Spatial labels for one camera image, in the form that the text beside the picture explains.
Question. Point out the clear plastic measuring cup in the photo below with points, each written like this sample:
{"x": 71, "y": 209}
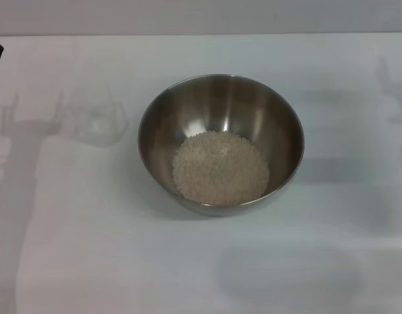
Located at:
{"x": 99, "y": 127}

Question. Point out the stainless steel mixing bowl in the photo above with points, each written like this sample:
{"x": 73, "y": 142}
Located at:
{"x": 220, "y": 108}

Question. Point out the white rice grains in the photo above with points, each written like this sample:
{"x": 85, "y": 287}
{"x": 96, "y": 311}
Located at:
{"x": 220, "y": 167}

